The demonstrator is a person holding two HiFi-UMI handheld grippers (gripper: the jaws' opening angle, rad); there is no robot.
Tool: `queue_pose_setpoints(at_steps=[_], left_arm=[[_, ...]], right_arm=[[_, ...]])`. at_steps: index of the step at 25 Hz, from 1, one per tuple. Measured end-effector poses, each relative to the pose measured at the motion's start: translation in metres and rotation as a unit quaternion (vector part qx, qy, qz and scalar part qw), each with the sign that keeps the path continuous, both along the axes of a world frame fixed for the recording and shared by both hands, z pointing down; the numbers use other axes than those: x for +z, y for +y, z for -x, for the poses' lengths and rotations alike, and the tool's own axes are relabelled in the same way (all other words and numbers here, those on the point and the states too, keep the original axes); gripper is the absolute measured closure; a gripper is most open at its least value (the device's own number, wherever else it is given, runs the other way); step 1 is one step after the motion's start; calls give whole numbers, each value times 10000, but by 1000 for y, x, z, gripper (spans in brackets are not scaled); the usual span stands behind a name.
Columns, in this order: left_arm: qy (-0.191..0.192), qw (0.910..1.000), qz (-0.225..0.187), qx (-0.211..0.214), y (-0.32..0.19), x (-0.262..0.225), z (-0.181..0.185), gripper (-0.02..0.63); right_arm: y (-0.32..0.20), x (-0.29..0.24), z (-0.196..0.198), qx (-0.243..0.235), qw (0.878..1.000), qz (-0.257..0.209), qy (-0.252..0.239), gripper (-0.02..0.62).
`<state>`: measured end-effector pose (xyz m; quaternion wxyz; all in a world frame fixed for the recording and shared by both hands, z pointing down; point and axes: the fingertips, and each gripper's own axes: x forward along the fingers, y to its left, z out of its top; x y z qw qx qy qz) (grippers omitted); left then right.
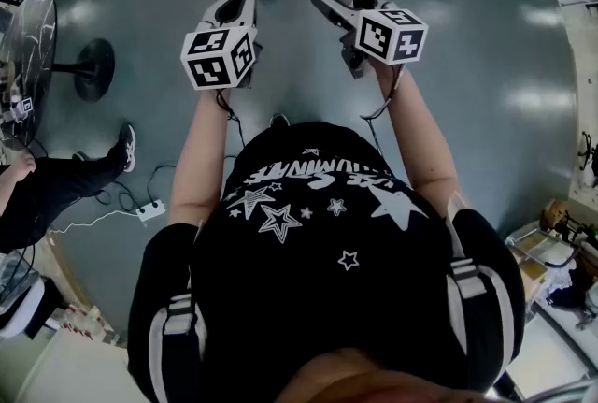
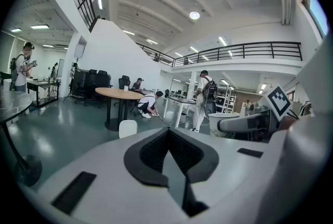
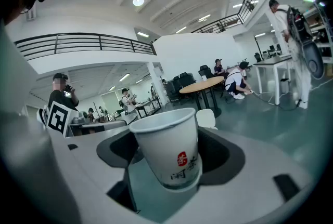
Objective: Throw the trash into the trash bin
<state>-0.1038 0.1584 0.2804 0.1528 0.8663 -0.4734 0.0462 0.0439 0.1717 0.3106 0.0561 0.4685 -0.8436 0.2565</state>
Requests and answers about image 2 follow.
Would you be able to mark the black desk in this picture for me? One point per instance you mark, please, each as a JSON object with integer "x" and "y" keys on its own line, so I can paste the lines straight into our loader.
{"x": 43, "y": 84}

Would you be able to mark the ceiling tube light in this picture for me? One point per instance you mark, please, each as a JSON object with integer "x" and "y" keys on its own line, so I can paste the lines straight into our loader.
{"x": 39, "y": 26}
{"x": 16, "y": 30}

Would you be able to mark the person's right forearm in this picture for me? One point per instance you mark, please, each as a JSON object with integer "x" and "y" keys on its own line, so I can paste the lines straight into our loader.
{"x": 287, "y": 122}

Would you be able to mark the white shelving rack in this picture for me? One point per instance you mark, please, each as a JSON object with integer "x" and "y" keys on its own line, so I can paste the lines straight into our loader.
{"x": 226, "y": 99}

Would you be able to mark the white desk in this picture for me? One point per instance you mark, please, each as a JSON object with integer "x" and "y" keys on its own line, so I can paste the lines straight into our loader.
{"x": 179, "y": 100}

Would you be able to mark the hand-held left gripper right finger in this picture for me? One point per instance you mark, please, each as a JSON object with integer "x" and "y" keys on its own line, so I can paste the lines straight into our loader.
{"x": 229, "y": 178}

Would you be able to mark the whiteboard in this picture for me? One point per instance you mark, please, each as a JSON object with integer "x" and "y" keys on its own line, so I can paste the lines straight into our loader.
{"x": 61, "y": 68}

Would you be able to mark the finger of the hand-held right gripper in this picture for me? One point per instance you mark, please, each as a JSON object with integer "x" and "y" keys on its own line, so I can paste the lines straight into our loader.
{"x": 234, "y": 124}

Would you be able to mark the black office chair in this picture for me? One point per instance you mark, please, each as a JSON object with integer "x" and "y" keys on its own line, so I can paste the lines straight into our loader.
{"x": 124, "y": 82}
{"x": 80, "y": 87}
{"x": 102, "y": 78}

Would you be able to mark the white paper cup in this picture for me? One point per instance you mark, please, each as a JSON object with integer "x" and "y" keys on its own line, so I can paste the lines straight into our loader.
{"x": 214, "y": 120}

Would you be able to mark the softbox light on stand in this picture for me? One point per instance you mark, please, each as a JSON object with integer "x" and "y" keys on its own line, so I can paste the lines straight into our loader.
{"x": 79, "y": 51}

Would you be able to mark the round wooden table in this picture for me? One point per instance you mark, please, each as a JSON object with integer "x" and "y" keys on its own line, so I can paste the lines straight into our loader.
{"x": 118, "y": 93}

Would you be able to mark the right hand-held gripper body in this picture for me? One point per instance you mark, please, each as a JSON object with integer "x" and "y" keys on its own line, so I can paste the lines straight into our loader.
{"x": 279, "y": 99}

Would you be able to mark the white chair back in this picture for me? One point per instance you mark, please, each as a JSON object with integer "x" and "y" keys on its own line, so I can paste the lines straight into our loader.
{"x": 128, "y": 128}

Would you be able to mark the black mezzanine railing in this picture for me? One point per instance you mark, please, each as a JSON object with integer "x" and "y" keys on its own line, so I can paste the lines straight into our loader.
{"x": 234, "y": 52}

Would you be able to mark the round ceiling lamp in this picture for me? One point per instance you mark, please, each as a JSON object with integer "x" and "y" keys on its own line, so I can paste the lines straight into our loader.
{"x": 194, "y": 15}

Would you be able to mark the round black marble table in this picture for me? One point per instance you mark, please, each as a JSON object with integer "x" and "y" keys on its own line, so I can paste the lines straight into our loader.
{"x": 13, "y": 106}

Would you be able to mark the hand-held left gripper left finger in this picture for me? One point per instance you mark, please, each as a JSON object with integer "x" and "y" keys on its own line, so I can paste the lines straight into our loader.
{"x": 104, "y": 178}

